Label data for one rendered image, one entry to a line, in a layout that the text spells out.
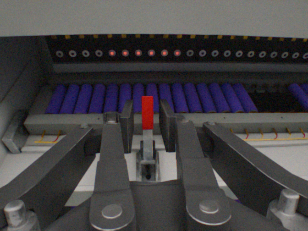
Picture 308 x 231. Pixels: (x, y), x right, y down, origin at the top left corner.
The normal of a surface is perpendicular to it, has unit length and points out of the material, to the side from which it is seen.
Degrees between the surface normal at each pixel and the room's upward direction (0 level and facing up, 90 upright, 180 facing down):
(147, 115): 75
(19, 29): 110
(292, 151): 20
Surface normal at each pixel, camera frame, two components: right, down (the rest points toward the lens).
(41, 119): 0.03, -0.69
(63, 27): 0.05, 0.72
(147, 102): 0.06, 0.18
